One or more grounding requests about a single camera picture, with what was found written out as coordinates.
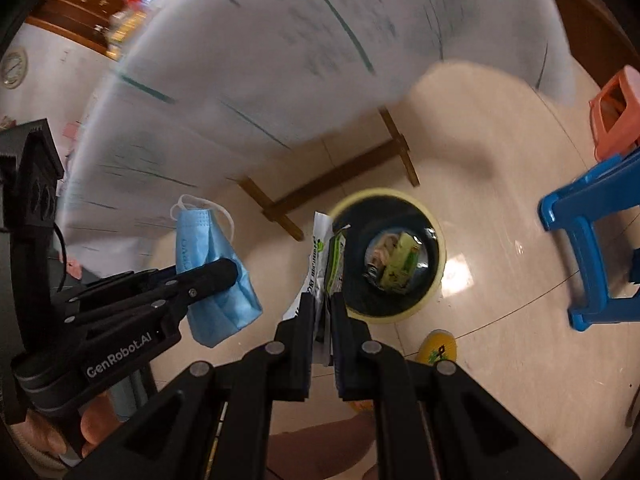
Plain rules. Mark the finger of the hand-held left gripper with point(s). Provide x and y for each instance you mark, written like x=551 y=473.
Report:
x=215 y=275
x=130 y=282

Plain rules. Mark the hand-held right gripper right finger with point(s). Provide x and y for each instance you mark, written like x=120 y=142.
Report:
x=340 y=330

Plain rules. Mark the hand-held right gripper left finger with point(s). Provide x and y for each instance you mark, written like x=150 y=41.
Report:
x=305 y=330

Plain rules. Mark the dark bin with yellow rim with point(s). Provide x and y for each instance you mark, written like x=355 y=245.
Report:
x=350 y=300

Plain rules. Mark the blue face mask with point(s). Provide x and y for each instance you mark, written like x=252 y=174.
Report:
x=200 y=235

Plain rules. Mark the white green print wrapper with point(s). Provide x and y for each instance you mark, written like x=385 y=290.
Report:
x=312 y=265

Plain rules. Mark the yellow green packet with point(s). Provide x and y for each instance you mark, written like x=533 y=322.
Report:
x=402 y=262

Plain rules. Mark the yellow snack packet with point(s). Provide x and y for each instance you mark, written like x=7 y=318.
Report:
x=125 y=27

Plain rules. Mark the person's left hand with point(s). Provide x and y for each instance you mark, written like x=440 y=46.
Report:
x=97 y=425

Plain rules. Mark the yellow slipper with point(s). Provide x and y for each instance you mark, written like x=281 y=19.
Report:
x=437 y=347

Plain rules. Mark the table with tree tablecloth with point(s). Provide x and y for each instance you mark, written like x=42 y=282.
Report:
x=300 y=60

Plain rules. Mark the blue plastic stool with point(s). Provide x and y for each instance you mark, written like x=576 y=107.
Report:
x=585 y=240

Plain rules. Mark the brown wooden door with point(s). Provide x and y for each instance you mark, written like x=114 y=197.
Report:
x=80 y=5

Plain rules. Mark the pink plastic stool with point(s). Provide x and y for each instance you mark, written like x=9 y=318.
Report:
x=615 y=115

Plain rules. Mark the low wooden cabinet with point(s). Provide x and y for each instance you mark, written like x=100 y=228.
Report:
x=595 y=5

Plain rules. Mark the round wall clock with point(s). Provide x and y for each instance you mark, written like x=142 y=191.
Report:
x=14 y=67

